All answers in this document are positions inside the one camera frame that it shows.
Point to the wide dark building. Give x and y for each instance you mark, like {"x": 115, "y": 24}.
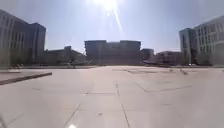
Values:
{"x": 113, "y": 52}

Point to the grey stone paved plaza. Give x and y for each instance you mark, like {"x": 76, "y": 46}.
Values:
{"x": 133, "y": 100}

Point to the low building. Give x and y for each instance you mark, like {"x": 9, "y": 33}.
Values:
{"x": 163, "y": 57}
{"x": 63, "y": 56}

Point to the dark kerb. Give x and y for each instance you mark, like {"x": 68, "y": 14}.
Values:
{"x": 26, "y": 78}

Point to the dry brown raised ground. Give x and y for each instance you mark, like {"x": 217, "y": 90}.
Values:
{"x": 16, "y": 75}

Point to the pale building with dark windows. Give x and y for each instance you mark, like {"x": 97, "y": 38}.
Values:
{"x": 206, "y": 43}

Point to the tall pale building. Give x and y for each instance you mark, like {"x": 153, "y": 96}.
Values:
{"x": 16, "y": 40}

